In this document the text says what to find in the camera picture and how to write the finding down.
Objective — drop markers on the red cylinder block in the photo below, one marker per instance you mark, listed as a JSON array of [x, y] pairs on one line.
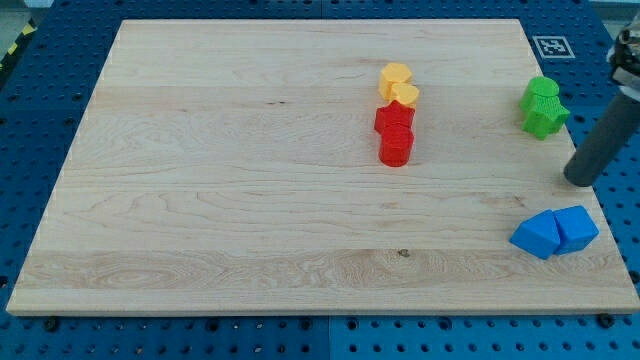
[[396, 145]]

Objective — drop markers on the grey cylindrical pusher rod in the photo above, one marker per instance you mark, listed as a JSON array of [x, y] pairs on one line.
[[614, 128]]

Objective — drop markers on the blue triangle block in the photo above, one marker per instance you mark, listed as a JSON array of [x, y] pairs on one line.
[[537, 235]]

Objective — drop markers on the green star block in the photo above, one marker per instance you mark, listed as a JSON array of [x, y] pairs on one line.
[[543, 116]]

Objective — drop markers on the wooden board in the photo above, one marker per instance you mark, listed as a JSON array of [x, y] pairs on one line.
[[231, 167]]

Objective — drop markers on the green round block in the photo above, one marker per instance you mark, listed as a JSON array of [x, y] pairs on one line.
[[538, 86]]

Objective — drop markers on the red star block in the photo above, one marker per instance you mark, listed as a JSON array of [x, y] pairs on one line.
[[394, 113]]

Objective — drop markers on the blue cube block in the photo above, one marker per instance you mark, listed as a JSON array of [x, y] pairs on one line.
[[576, 229]]

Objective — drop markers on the yellow hexagon block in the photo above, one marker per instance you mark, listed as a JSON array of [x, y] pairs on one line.
[[391, 74]]

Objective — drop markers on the white fiducial marker tag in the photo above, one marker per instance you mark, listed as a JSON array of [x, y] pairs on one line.
[[553, 47]]

